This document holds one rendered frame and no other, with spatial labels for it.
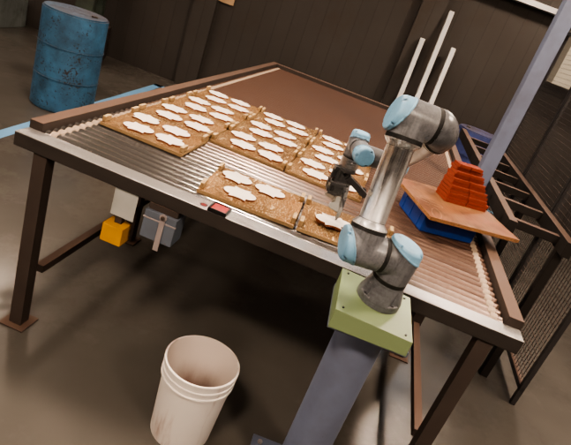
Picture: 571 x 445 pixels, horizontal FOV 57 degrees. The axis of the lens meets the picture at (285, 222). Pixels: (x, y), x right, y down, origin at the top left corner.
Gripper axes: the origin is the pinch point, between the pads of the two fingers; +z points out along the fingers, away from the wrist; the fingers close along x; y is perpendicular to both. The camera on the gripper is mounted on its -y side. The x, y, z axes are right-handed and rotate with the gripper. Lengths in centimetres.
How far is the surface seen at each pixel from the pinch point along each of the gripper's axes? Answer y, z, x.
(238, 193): 39.5, 5.2, -4.3
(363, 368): -13, 29, 58
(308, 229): 10.2, 6.2, 8.9
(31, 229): 117, 48, -8
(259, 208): 30.3, 6.2, 2.6
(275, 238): 23.6, 8.4, 20.9
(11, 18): 353, 86, -597
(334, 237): -0.7, 6.2, 9.6
